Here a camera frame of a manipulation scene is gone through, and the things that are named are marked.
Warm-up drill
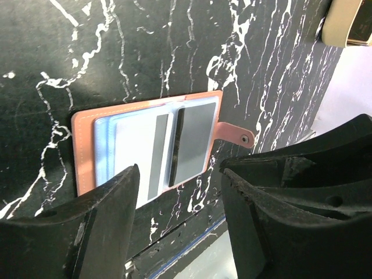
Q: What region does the stack of credit cards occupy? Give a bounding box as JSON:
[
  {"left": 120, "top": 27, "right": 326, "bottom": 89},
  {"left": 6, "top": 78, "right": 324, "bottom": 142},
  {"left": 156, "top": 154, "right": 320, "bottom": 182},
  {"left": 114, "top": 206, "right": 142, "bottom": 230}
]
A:
[{"left": 347, "top": 0, "right": 371, "bottom": 46}]

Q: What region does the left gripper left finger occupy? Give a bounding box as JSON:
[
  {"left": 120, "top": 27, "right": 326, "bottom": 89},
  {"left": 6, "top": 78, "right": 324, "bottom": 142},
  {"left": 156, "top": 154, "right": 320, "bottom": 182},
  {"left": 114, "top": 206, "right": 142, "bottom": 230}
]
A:
[{"left": 1, "top": 165, "right": 140, "bottom": 278}]

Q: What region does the beige oval tray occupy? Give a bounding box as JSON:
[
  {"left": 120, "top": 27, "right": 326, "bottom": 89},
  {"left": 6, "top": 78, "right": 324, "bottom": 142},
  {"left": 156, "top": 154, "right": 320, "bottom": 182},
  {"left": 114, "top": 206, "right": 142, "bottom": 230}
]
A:
[{"left": 321, "top": 0, "right": 363, "bottom": 48}]

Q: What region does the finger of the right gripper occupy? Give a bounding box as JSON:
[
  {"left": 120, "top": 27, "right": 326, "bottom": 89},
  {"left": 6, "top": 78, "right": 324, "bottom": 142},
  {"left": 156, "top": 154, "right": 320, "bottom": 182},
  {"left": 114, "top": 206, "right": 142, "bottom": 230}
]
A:
[{"left": 220, "top": 114, "right": 371, "bottom": 219}]

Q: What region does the black credit card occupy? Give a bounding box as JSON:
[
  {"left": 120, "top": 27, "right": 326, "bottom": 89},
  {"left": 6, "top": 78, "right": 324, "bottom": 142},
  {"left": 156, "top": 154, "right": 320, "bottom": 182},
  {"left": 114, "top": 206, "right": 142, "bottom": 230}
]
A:
[{"left": 169, "top": 98, "right": 218, "bottom": 187}]

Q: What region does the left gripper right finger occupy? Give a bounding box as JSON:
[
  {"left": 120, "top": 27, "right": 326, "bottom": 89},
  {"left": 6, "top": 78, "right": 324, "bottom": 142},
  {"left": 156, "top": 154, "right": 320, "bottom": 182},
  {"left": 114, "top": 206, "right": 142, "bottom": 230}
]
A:
[{"left": 222, "top": 169, "right": 371, "bottom": 278}]

